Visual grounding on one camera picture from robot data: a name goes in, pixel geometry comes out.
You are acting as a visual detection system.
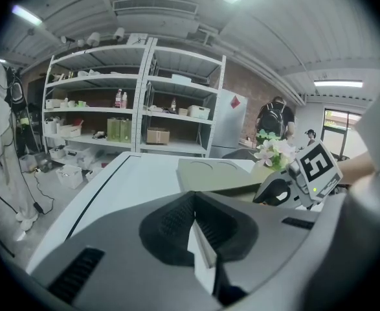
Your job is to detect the black backpack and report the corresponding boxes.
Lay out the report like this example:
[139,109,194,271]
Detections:
[260,103,286,139]

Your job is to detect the white metal shelf unit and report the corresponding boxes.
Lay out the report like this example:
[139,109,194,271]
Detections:
[41,38,149,154]
[135,36,227,159]

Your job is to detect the ceiling air conditioner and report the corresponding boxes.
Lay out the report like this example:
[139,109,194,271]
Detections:
[113,0,200,34]

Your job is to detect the window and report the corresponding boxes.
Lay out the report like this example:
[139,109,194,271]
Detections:
[323,108,363,159]

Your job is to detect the pink flowers in pot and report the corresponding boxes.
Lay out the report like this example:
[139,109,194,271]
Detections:
[251,137,298,181]

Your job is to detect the cardboard box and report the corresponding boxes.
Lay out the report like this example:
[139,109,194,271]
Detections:
[146,126,171,144]

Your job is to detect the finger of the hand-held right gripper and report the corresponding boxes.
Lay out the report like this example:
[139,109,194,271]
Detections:
[252,169,295,207]

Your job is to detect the white plastic container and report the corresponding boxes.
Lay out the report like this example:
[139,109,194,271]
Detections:
[187,104,211,121]

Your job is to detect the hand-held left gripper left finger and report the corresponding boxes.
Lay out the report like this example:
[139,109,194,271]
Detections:
[26,190,225,311]

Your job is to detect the white plastic basket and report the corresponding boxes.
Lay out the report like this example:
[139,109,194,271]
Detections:
[85,167,104,183]
[56,164,84,189]

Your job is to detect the green carton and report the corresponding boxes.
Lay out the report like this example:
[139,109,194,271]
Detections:
[106,117,122,143]
[119,118,133,143]

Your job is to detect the person's white shirt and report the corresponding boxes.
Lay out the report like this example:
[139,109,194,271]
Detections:
[348,82,380,304]

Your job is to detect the person's right forearm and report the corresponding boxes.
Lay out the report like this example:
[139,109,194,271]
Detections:
[337,150,374,179]

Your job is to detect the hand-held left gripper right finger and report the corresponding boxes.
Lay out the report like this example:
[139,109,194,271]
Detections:
[193,190,351,308]

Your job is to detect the silver refrigerator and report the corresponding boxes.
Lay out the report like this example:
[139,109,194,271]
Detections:
[208,88,249,159]

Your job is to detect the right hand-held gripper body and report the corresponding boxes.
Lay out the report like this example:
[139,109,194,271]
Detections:
[287,139,344,209]

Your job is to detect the grey drawer box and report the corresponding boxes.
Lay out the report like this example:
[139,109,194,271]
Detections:
[175,158,274,203]

